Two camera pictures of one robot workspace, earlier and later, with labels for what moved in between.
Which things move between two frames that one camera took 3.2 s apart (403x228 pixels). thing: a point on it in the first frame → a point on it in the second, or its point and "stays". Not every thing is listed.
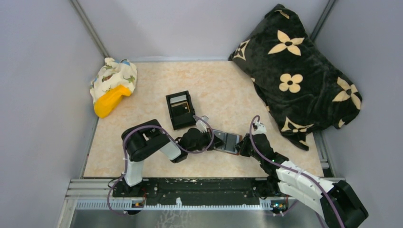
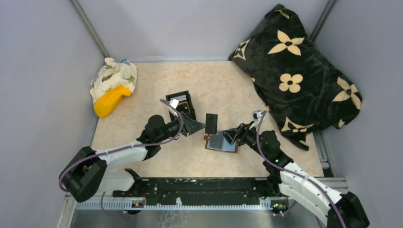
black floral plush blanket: (302, 89) stays
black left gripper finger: (217, 142) → (189, 125)
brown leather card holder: (230, 139) stays
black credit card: (230, 142) → (211, 121)
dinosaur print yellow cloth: (116, 79) stays
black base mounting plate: (201, 192) stays
